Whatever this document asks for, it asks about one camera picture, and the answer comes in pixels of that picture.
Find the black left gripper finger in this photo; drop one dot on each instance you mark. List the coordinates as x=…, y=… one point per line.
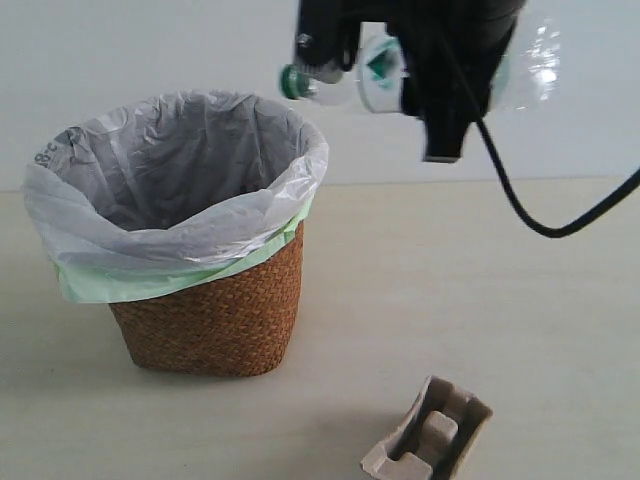
x=327, y=34

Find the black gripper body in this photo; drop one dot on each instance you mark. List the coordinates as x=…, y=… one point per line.
x=451, y=49

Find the grey pulp cardboard tray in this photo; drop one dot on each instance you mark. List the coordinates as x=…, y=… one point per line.
x=434, y=437

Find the light green plastic bag liner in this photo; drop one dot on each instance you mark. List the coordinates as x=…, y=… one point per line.
x=92, y=285

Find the translucent white bin liner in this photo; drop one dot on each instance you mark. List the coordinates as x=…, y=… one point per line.
x=187, y=181

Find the woven brown wicker basket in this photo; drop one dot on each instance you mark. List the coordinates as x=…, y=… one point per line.
x=238, y=326

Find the green label water bottle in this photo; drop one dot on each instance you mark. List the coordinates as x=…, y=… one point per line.
x=527, y=75

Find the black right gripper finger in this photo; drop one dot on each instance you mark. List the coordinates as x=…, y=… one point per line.
x=445, y=137

